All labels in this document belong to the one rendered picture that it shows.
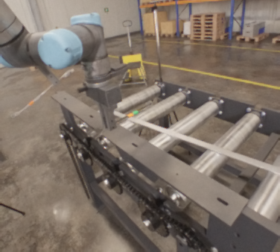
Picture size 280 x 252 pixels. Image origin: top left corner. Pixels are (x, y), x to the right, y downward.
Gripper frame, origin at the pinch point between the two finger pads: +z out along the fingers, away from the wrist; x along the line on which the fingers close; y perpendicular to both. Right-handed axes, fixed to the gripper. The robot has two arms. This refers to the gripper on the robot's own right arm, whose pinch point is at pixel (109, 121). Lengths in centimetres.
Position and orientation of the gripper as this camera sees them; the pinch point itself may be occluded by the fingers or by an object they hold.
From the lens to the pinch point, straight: 62.7
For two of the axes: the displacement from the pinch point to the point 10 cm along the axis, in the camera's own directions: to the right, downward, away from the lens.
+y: -7.5, 4.0, -5.3
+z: 1.2, 8.7, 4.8
